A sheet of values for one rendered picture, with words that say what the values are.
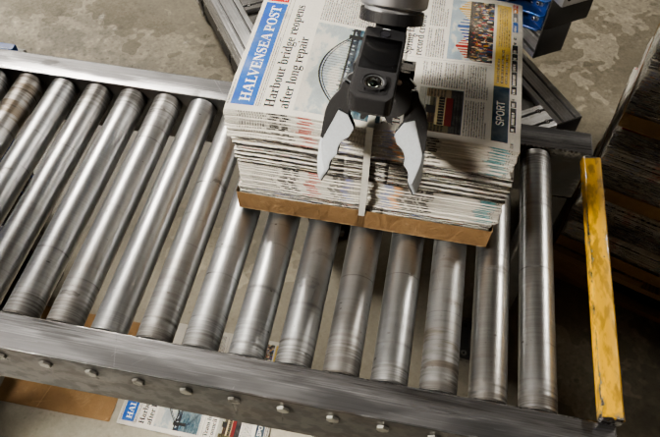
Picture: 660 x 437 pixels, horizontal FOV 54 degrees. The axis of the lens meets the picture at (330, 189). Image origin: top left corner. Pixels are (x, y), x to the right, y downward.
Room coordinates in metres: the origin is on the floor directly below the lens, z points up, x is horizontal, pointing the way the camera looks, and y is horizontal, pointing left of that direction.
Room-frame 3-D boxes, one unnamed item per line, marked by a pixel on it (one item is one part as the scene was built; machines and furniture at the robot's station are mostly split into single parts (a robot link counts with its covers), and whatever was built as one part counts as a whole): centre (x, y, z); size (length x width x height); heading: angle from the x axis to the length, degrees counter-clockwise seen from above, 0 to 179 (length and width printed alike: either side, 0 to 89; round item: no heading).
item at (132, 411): (0.61, 0.30, 0.00); 0.37 x 0.28 x 0.01; 81
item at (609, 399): (0.49, -0.39, 0.81); 0.43 x 0.03 x 0.02; 171
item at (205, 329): (0.58, 0.14, 0.77); 0.47 x 0.05 x 0.05; 171
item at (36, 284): (0.62, 0.39, 0.77); 0.47 x 0.05 x 0.05; 171
